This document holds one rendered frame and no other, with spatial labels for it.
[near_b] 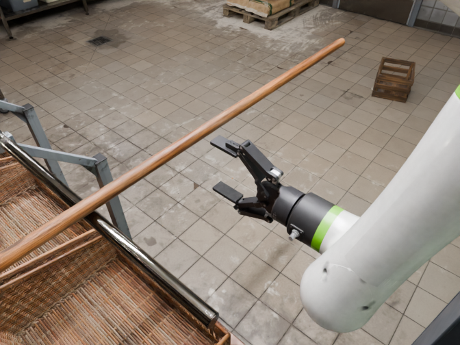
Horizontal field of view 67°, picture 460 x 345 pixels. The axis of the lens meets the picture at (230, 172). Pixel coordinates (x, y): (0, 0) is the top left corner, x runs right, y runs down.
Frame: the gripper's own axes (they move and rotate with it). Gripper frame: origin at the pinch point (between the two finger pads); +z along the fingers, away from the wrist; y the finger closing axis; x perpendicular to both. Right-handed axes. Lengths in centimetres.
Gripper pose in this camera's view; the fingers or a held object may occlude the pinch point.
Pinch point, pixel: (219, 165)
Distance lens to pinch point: 77.5
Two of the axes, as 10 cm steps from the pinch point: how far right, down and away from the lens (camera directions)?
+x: 6.5, -5.2, 5.5
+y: 0.0, 7.3, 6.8
